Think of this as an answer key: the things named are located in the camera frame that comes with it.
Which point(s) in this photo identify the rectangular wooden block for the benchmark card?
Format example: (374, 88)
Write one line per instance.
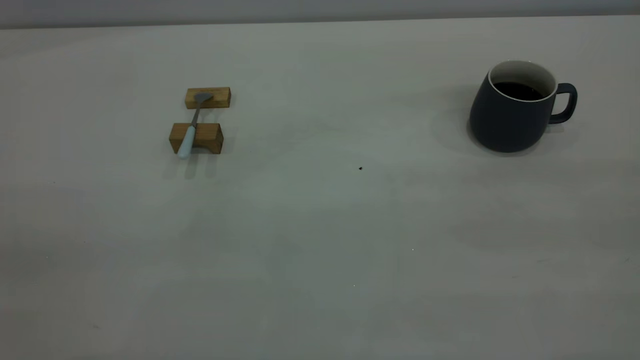
(222, 98)

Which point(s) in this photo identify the dark grey ceramic mug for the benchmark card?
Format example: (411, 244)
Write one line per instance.
(505, 125)

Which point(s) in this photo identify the dark coffee liquid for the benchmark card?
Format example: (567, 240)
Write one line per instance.
(517, 91)

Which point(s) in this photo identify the arched wooden block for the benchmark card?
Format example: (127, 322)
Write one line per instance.
(207, 132)

